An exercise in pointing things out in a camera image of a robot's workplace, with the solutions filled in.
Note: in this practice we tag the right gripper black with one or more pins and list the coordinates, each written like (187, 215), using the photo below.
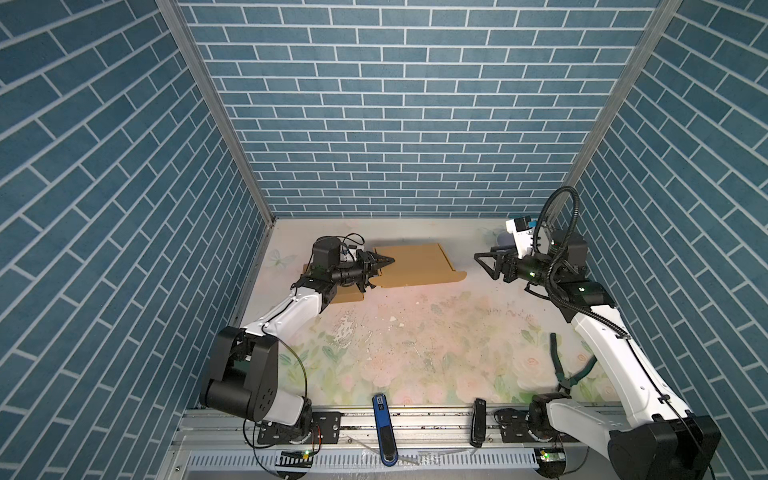
(512, 260)

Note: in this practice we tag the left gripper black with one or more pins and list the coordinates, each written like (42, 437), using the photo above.
(369, 270)

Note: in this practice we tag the cardboard box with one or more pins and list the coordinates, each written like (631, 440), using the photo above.
(335, 285)

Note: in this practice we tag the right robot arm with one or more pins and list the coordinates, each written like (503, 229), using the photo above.
(657, 435)

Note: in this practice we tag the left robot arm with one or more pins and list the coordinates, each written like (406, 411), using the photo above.
(241, 378)

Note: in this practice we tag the lavender ceramic cup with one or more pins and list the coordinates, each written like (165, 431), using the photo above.
(505, 240)

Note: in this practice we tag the blue black handheld tool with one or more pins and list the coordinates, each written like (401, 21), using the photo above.
(388, 450)

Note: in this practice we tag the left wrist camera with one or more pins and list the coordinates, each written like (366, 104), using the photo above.
(327, 249)

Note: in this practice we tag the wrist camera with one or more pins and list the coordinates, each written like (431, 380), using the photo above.
(327, 249)
(522, 231)

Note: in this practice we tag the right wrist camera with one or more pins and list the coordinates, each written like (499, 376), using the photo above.
(522, 231)

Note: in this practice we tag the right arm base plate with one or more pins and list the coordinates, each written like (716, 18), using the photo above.
(514, 428)

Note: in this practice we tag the aluminium front rail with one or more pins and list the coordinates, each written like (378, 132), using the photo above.
(414, 427)

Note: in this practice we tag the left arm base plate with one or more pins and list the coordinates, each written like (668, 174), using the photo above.
(325, 423)

